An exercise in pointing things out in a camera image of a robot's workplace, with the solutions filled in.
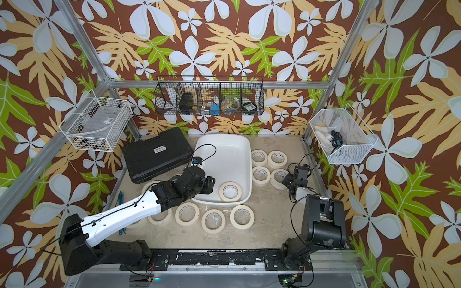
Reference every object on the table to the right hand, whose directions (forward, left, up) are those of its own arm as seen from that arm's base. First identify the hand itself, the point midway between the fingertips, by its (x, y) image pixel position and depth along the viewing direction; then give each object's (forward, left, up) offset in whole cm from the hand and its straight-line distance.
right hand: (288, 177), depth 96 cm
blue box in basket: (+26, +40, +26) cm, 54 cm away
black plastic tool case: (+14, +72, +4) cm, 73 cm away
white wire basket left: (+9, +91, +32) cm, 97 cm away
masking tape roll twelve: (-21, +26, -4) cm, 33 cm away
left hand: (-11, +39, +16) cm, 44 cm away
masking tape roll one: (-6, +77, 0) cm, 77 cm away
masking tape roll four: (-23, +64, 0) cm, 68 cm away
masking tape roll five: (+15, +3, -3) cm, 15 cm away
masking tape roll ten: (-3, +15, -2) cm, 16 cm away
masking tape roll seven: (-24, +53, -1) cm, 59 cm away
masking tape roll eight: (+15, +14, -2) cm, 21 cm away
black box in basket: (+33, +56, +25) cm, 70 cm away
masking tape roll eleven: (-8, +32, -3) cm, 33 cm away
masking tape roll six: (0, +6, -2) cm, 6 cm away
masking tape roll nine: (-27, +41, -1) cm, 49 cm away
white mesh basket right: (+8, -21, +23) cm, 32 cm away
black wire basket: (+36, +45, +28) cm, 64 cm away
